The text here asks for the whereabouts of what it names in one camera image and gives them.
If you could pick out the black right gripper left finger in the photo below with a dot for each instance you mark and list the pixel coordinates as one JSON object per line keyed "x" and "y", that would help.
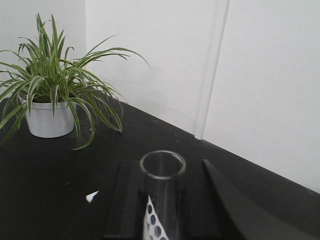
{"x": 124, "y": 220}

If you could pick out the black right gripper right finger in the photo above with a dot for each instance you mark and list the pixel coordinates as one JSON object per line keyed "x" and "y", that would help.
{"x": 247, "y": 202}

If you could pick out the tall clear test tube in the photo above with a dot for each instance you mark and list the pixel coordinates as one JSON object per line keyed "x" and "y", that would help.
{"x": 162, "y": 185}

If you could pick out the white test tube rack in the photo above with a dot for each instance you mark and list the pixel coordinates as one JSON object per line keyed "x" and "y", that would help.
{"x": 158, "y": 221}

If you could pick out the white plant pot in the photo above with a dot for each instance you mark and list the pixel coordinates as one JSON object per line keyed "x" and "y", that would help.
{"x": 44, "y": 122}

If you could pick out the green spider plant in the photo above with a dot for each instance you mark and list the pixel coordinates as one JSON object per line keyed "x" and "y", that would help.
{"x": 45, "y": 74}

